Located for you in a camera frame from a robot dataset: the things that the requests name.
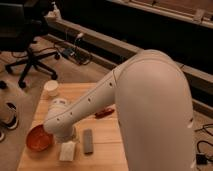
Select grey rectangular block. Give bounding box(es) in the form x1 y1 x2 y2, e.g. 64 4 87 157
83 129 93 154

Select black office chair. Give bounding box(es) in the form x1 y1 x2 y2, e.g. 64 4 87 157
0 0 60 88

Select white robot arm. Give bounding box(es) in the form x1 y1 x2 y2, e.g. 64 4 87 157
44 49 196 171

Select black and white sneaker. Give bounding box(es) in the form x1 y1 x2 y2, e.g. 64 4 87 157
5 102 19 130

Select black floor cables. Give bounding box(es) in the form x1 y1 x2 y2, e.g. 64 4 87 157
194 123 213 166

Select orange ceramic bowl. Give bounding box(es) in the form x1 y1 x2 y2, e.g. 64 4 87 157
26 124 53 152

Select white spray bottle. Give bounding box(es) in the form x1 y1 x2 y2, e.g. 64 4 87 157
47 2 61 19

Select white sponge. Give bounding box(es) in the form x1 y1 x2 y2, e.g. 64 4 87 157
59 141 76 161

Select power strip with cables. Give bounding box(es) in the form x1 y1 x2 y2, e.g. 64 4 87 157
61 32 92 65

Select white paper cup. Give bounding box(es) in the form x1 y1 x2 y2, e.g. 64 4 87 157
44 80 59 97

